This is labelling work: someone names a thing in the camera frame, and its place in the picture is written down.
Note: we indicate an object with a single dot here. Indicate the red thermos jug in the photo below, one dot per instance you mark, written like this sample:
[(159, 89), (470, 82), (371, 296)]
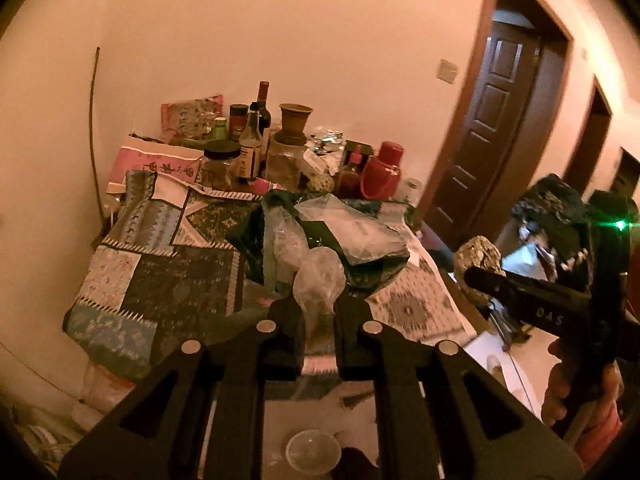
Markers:
[(381, 174)]

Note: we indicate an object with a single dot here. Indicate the wall light switch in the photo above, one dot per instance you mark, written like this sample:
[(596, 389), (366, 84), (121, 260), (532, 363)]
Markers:
[(447, 71)]

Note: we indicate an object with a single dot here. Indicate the clear sauce bottle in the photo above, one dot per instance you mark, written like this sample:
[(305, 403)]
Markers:
[(250, 141)]

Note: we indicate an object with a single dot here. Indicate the foil ball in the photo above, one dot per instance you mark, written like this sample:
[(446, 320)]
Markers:
[(473, 262)]

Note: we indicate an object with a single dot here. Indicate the patchwork patterned tablecloth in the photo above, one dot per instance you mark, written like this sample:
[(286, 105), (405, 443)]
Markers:
[(165, 273)]

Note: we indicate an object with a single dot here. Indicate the clear plastic bag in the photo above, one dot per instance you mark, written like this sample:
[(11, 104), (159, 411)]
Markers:
[(319, 281)]

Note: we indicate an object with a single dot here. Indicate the dark patterned hanging cloth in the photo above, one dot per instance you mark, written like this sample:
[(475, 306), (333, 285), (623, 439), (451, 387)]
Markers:
[(558, 210)]

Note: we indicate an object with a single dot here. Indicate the large glass jar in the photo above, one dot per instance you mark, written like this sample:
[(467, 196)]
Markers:
[(282, 163)]

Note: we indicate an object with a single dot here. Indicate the brown clay vase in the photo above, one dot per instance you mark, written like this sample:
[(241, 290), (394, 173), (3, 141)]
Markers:
[(293, 122)]

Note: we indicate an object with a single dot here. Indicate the person's right hand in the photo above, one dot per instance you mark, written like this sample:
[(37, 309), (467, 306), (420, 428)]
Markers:
[(561, 383)]

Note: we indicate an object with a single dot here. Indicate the black-lidded glass jar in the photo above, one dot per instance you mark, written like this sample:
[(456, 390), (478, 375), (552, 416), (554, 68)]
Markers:
[(220, 164)]

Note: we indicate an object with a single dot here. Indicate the dark wooden door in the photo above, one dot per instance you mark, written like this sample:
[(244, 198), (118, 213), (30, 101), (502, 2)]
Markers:
[(499, 99)]

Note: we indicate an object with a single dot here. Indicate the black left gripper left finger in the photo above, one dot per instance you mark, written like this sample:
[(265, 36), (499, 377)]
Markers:
[(200, 413)]

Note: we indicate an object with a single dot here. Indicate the pink printed box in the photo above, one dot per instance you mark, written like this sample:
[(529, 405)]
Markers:
[(137, 154)]

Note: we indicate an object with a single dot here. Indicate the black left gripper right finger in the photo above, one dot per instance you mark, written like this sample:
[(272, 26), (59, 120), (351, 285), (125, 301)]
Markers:
[(439, 414)]

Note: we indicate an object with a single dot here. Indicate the red-capped sauce bottle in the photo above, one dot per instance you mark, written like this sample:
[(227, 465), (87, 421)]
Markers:
[(348, 180)]

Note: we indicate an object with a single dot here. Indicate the dark wine bottle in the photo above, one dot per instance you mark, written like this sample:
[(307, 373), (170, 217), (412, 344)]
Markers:
[(264, 116)]

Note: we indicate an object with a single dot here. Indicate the green plastic bag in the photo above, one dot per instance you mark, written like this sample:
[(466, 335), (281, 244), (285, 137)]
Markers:
[(278, 233)]

